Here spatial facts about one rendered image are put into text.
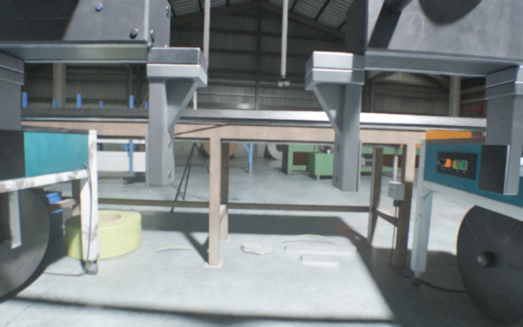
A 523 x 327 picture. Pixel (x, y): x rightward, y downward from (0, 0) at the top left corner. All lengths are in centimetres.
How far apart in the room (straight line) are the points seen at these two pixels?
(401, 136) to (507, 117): 135
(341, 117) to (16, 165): 27
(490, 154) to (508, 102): 4
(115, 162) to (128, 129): 299
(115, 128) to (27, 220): 59
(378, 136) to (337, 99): 135
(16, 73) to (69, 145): 110
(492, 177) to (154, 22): 30
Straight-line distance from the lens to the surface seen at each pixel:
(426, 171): 143
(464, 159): 117
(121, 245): 182
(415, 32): 23
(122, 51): 24
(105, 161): 464
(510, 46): 27
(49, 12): 26
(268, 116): 59
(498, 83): 30
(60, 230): 233
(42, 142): 128
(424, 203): 147
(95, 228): 158
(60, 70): 961
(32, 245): 159
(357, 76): 21
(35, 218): 158
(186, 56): 21
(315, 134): 146
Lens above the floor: 69
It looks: 4 degrees down
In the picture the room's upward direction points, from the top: 2 degrees clockwise
